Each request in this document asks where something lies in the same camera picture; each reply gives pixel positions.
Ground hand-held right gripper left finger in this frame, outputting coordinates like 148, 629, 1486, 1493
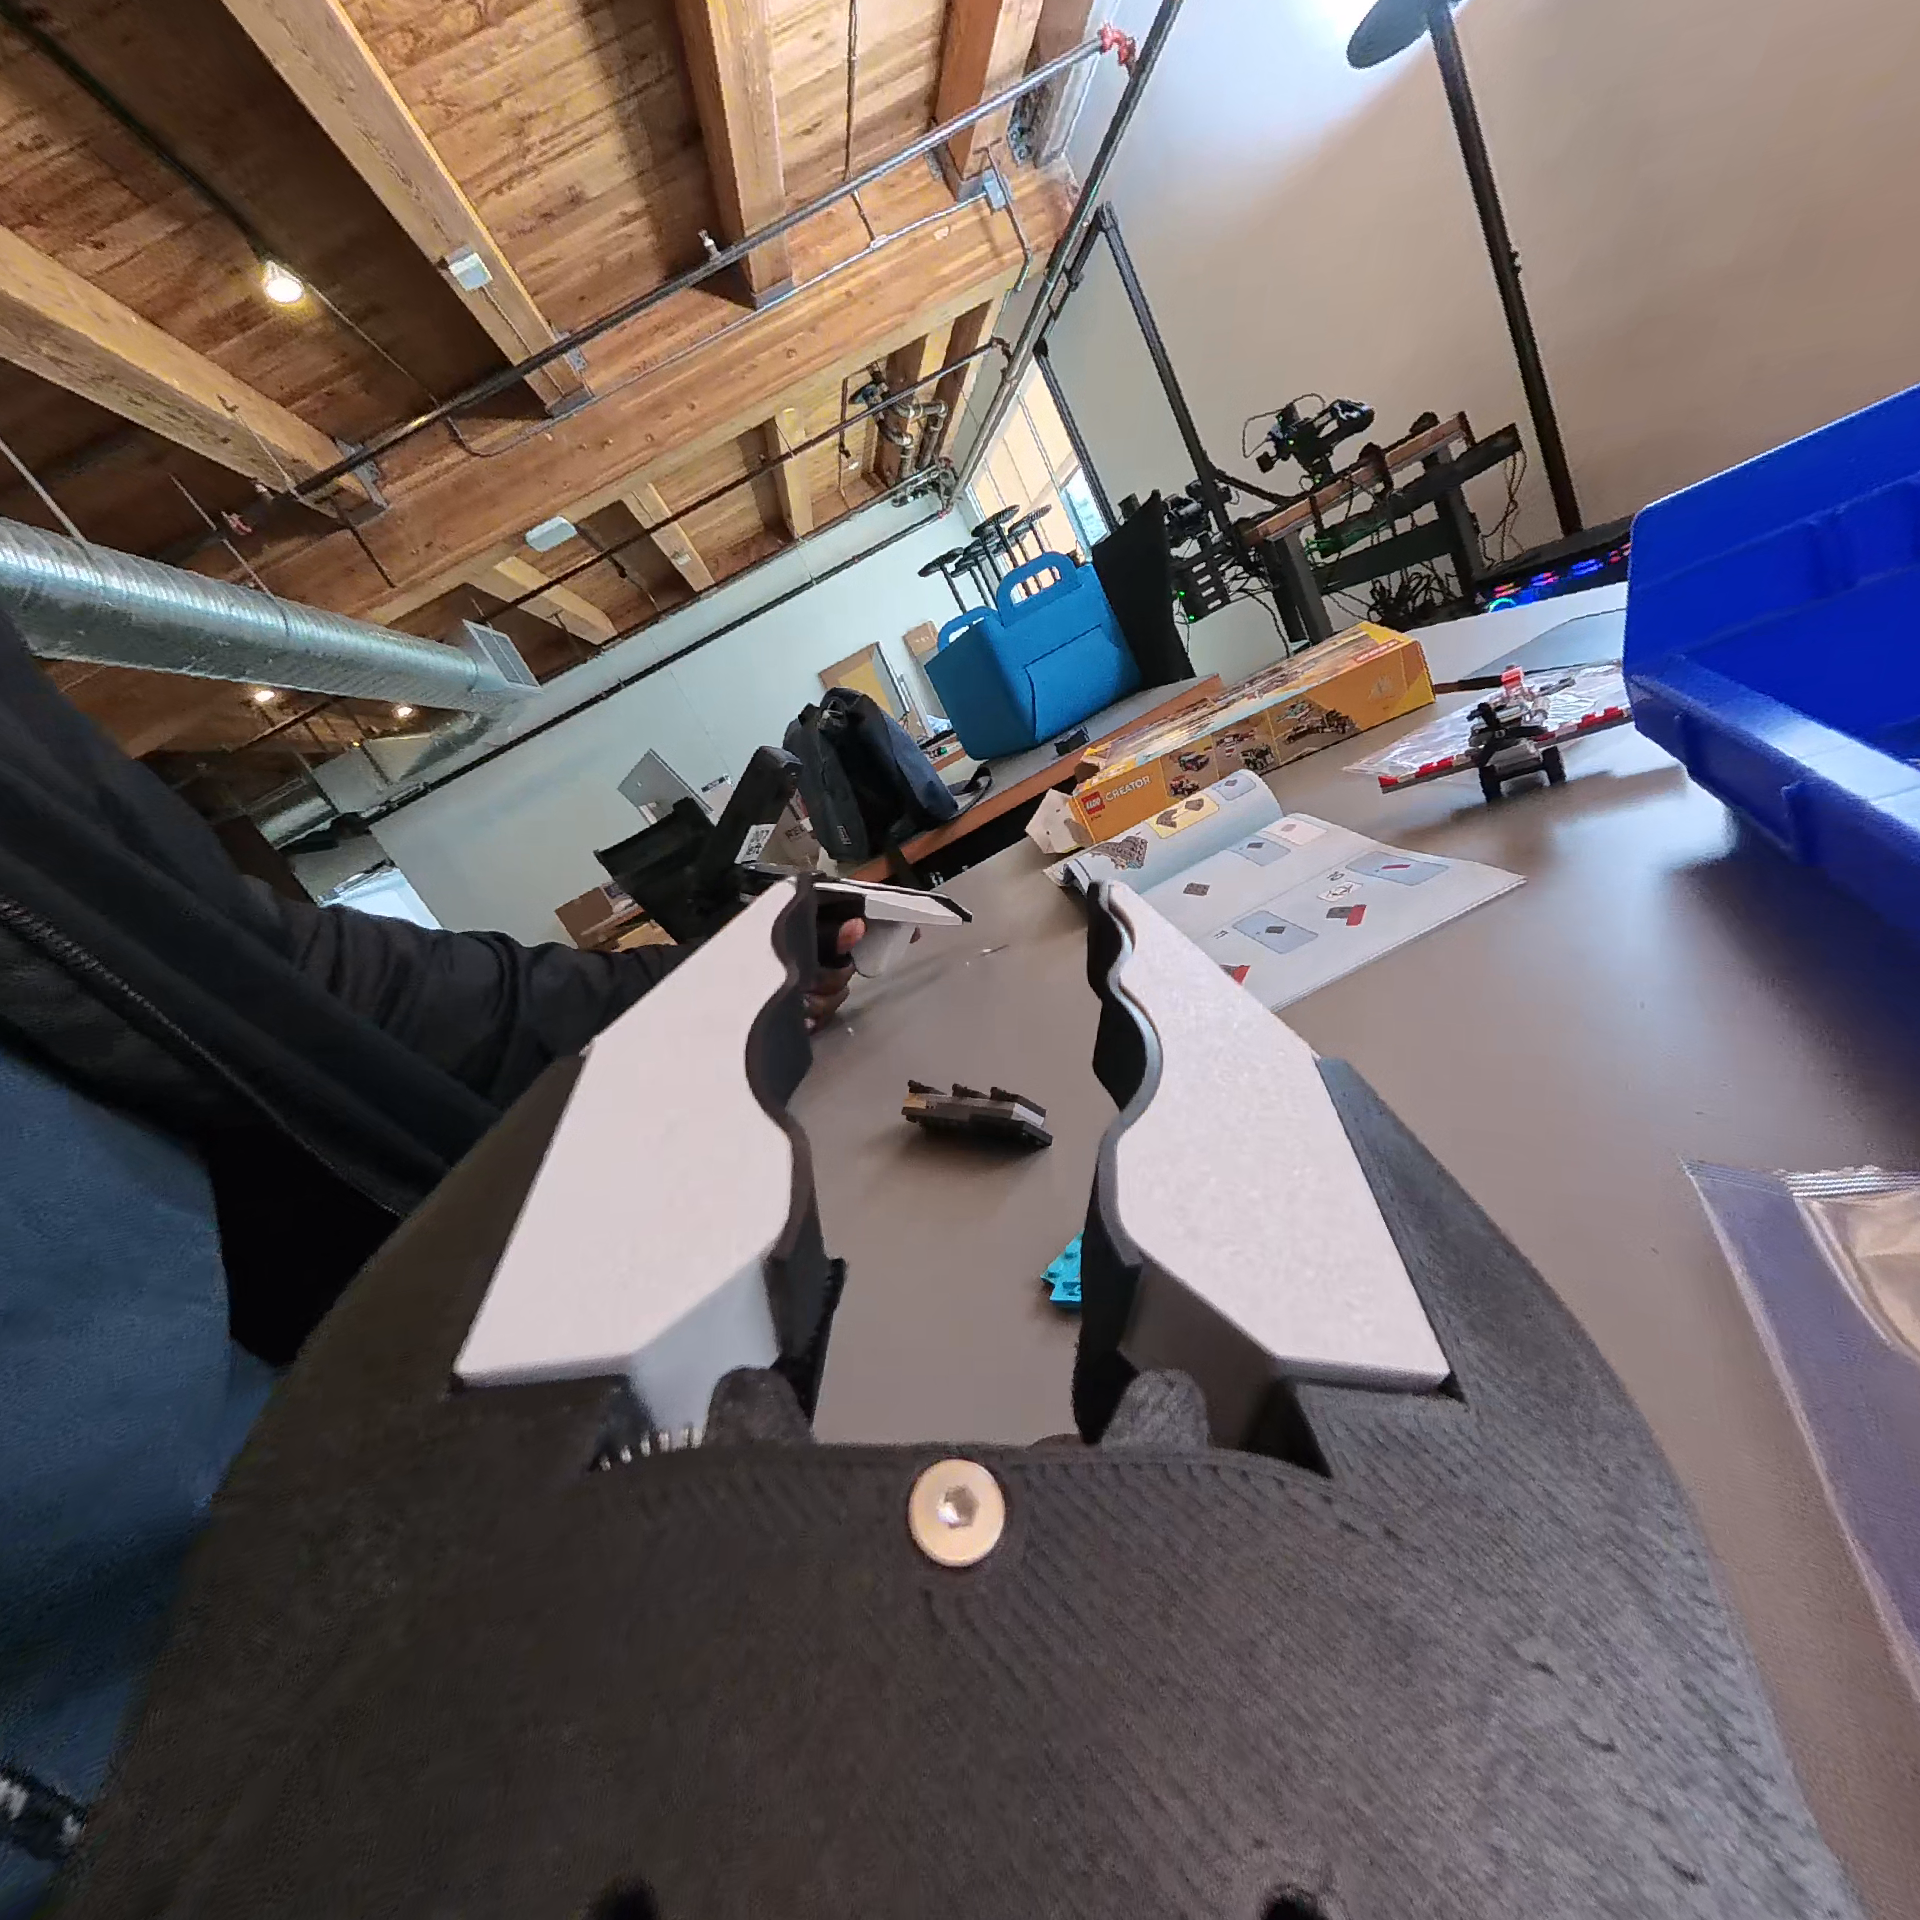
454, 877, 844, 1431

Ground computer with coloured lights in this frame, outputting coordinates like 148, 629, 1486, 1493
1475, 515, 1639, 611

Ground group of black stools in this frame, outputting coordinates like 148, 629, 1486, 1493
916, 504, 1055, 605

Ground black toy vehicle model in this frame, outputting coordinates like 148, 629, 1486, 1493
1462, 668, 1570, 808

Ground person's blue jeans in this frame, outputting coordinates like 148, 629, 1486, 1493
0, 1044, 286, 1893

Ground desk with camera equipment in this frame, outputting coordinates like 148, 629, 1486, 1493
1192, 393, 1527, 644

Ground person's left hand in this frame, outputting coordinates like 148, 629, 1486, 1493
801, 921, 875, 1032

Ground dark backpack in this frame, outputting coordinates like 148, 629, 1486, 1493
781, 687, 962, 862

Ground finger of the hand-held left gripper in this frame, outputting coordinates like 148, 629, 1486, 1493
816, 882, 974, 933

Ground black floor lamp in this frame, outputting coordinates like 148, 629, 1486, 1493
1342, 0, 1584, 536

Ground yellow toy set box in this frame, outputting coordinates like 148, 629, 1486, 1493
1032, 622, 1436, 857

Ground open instruction booklet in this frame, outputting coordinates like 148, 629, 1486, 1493
1046, 811, 1527, 1010

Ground blue plastic bin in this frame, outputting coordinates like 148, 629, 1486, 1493
1624, 386, 1920, 942

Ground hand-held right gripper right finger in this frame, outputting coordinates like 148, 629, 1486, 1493
1072, 879, 1453, 1452

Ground person's left forearm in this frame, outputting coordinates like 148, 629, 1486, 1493
276, 885, 714, 1120

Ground clear plastic bag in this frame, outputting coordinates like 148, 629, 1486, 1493
1684, 1158, 1920, 1705

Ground dark grey toy brick assembly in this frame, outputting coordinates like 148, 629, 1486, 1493
901, 1075, 1053, 1154

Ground cardboard box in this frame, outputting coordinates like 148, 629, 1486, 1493
553, 885, 680, 955

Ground window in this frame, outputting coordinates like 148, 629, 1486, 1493
964, 364, 1107, 562

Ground blue felt tote bag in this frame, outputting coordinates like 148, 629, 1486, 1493
922, 557, 1143, 761

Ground silver air duct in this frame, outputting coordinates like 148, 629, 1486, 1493
0, 515, 536, 721

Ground red white printed sheet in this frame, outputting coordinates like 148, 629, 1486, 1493
1346, 664, 1631, 794

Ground person's black jacket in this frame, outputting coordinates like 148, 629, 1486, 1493
0, 607, 601, 1367

